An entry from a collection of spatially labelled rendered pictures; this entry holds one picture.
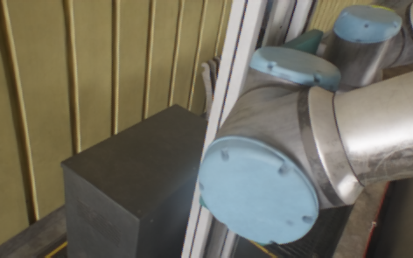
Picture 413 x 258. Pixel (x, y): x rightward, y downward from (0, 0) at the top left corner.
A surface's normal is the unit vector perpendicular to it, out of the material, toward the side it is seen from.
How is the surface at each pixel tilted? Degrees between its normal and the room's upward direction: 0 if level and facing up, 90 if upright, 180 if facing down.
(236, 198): 93
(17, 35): 90
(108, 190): 0
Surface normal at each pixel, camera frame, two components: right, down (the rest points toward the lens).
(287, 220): -0.38, 0.51
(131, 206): 0.17, -0.82
